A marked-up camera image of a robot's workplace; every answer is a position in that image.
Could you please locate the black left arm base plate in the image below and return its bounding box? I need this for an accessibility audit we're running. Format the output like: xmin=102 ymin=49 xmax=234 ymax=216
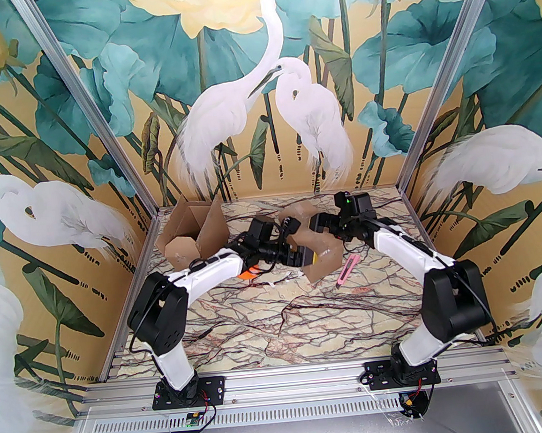
xmin=151 ymin=375 xmax=227 ymax=411

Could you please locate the pink utility knife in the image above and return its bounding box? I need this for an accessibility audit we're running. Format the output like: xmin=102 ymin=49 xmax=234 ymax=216
xmin=333 ymin=254 xmax=361 ymax=288

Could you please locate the brown cardboard box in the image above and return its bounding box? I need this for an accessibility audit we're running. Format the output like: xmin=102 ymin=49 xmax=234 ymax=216
xmin=277 ymin=199 xmax=346 ymax=285
xmin=152 ymin=190 xmax=233 ymax=273

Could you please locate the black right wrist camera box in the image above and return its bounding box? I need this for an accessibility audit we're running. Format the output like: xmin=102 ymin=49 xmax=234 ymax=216
xmin=352 ymin=192 xmax=375 ymax=216

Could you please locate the right power connector with wires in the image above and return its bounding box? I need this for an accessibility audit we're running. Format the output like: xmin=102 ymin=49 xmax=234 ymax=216
xmin=394 ymin=376 xmax=433 ymax=420

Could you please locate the left power connector with wires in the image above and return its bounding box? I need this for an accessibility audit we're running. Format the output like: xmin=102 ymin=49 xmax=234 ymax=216
xmin=167 ymin=389 xmax=221 ymax=433

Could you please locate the perforated metal strip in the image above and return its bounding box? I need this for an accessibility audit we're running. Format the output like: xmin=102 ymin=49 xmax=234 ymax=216
xmin=80 ymin=383 xmax=525 ymax=433

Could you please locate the left aluminium frame post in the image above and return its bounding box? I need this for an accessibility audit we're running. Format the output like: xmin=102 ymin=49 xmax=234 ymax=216
xmin=12 ymin=0 xmax=159 ymax=223

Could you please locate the aluminium frame post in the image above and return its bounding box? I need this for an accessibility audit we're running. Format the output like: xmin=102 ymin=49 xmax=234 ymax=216
xmin=383 ymin=0 xmax=523 ymax=191
xmin=12 ymin=0 xmax=159 ymax=223

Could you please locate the power connector with wires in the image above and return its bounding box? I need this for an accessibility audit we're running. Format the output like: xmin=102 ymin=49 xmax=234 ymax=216
xmin=394 ymin=376 xmax=433 ymax=420
xmin=167 ymin=389 xmax=221 ymax=433

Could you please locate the aluminium frame rail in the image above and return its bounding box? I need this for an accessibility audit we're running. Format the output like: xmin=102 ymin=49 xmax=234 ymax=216
xmin=81 ymin=349 xmax=511 ymax=419

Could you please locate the right aluminium frame post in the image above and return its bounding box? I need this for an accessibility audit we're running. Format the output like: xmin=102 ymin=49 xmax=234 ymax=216
xmin=383 ymin=0 xmax=523 ymax=191

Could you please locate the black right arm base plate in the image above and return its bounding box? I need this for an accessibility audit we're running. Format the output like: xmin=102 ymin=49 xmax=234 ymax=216
xmin=362 ymin=355 xmax=442 ymax=391

